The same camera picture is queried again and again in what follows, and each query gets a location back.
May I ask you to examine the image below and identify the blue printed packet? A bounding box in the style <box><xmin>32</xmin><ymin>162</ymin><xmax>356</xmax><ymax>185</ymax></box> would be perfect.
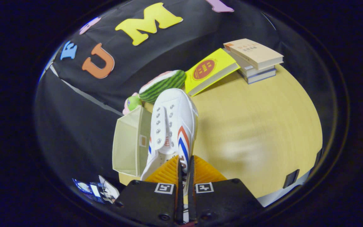
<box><xmin>72</xmin><ymin>178</ymin><xmax>105</xmax><ymax>203</ymax></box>

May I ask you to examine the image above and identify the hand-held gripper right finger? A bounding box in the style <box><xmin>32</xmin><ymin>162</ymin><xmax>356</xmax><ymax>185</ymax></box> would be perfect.
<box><xmin>188</xmin><ymin>154</ymin><xmax>264</xmax><ymax>226</ymax></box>

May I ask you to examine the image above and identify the watermelon slice plush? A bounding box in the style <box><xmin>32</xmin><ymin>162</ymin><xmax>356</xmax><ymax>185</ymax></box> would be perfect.
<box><xmin>138</xmin><ymin>70</ymin><xmax>187</xmax><ymax>104</ymax></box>

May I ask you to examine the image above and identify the black table bracket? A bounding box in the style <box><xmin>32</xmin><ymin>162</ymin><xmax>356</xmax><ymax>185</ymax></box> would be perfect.
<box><xmin>315</xmin><ymin>148</ymin><xmax>324</xmax><ymax>167</ymax></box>
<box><xmin>283</xmin><ymin>169</ymin><xmax>300</xmax><ymax>189</ymax></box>

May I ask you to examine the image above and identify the dark blue book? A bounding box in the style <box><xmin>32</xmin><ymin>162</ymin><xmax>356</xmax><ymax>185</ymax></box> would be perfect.
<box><xmin>238</xmin><ymin>69</ymin><xmax>277</xmax><ymax>84</ymax></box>

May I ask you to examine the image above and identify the white canvas shoe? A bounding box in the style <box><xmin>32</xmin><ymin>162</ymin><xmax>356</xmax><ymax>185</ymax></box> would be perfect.
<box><xmin>141</xmin><ymin>88</ymin><xmax>199</xmax><ymax>223</ymax></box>

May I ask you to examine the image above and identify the white book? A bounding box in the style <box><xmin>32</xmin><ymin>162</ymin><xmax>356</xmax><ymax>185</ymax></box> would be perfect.
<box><xmin>224</xmin><ymin>48</ymin><xmax>276</xmax><ymax>78</ymax></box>

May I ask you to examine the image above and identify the yellow book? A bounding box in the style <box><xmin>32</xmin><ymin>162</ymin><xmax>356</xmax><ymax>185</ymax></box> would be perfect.
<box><xmin>185</xmin><ymin>48</ymin><xmax>241</xmax><ymax>96</ymax></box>

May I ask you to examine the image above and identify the beige fabric storage box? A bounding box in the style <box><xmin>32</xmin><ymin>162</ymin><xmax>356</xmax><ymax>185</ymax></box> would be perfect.
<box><xmin>112</xmin><ymin>105</ymin><xmax>153</xmax><ymax>178</ymax></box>

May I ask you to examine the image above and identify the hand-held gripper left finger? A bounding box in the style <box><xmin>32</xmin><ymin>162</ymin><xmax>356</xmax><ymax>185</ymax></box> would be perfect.
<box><xmin>115</xmin><ymin>154</ymin><xmax>183</xmax><ymax>226</ymax></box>

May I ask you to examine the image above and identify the pink and green plush toy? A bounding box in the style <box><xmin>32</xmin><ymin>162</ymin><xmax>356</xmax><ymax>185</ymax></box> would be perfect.
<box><xmin>122</xmin><ymin>92</ymin><xmax>142</xmax><ymax>115</ymax></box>

